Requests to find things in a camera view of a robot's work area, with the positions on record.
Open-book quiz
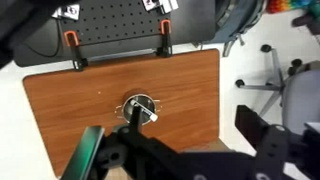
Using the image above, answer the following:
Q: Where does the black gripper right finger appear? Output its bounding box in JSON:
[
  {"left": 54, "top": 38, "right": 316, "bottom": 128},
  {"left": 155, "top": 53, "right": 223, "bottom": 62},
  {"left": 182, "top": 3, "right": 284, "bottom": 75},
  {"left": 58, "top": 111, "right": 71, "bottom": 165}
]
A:
[{"left": 234, "top": 104, "right": 320, "bottom": 180}]

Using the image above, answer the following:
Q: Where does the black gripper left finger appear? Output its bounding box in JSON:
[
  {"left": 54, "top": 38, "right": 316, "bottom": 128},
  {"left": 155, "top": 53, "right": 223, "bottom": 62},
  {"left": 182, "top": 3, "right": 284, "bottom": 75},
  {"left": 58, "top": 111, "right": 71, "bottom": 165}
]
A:
[{"left": 61, "top": 105, "right": 178, "bottom": 180}]

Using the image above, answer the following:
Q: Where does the black white dry-erase marker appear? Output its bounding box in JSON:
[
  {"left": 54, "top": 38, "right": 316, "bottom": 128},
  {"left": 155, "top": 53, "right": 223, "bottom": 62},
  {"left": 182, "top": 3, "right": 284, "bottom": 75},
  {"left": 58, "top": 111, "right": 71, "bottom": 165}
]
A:
[{"left": 129, "top": 99, "right": 159, "bottom": 122}]

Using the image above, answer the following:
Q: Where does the small stainless steel pot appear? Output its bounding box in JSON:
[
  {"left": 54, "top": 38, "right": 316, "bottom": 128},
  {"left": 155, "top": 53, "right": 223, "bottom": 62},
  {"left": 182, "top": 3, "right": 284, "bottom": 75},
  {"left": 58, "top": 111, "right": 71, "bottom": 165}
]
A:
[{"left": 114, "top": 88, "right": 164, "bottom": 127}]

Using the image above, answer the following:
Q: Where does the grey office chair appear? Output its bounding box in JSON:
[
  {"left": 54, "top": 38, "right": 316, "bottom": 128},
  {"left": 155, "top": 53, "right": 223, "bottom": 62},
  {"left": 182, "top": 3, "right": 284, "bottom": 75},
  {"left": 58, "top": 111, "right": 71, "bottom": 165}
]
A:
[{"left": 234, "top": 43, "right": 320, "bottom": 134}]

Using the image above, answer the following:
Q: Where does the blue grey backpack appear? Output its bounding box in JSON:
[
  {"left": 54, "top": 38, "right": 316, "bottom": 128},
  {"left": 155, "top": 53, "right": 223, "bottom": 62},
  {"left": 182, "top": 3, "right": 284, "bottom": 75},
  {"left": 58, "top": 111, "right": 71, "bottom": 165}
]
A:
[{"left": 199, "top": 0, "right": 268, "bottom": 58}]

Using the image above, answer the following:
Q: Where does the black workbench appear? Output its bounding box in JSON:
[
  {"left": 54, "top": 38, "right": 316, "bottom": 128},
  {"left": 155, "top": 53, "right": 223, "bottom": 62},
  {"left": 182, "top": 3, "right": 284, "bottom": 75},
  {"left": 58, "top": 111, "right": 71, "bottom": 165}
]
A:
[{"left": 13, "top": 0, "right": 216, "bottom": 68}]

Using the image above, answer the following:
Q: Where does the black perforated breadboard plate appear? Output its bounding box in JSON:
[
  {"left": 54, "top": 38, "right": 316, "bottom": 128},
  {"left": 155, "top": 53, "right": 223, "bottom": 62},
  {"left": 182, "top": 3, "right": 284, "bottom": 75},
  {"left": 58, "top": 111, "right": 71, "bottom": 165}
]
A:
[{"left": 54, "top": 0, "right": 173, "bottom": 48}]

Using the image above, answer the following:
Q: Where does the rainbow coloured toy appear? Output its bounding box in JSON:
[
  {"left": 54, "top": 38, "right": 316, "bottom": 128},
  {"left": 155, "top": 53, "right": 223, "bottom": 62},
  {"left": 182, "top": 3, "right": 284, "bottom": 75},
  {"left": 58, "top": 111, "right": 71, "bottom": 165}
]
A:
[{"left": 266, "top": 0, "right": 311, "bottom": 14}]

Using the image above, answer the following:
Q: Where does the black clamp with orange handle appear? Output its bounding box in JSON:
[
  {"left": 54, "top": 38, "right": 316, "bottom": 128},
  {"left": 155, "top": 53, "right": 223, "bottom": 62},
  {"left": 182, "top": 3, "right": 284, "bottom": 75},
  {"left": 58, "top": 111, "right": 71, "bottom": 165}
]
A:
[
  {"left": 63, "top": 30, "right": 89, "bottom": 72},
  {"left": 156, "top": 19, "right": 174, "bottom": 58}
]

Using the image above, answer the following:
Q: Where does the long aluminium extrusion rail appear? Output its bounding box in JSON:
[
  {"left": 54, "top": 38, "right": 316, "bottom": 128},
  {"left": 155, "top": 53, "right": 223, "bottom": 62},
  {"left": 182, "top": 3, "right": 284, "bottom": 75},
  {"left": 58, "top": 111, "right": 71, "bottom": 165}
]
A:
[{"left": 141, "top": 0, "right": 179, "bottom": 14}]

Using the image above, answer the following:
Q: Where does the short aluminium extrusion bracket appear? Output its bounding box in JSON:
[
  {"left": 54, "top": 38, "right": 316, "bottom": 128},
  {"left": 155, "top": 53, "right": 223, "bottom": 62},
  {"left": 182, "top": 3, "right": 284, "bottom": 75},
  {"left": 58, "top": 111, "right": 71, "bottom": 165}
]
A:
[{"left": 52, "top": 3, "right": 81, "bottom": 21}]

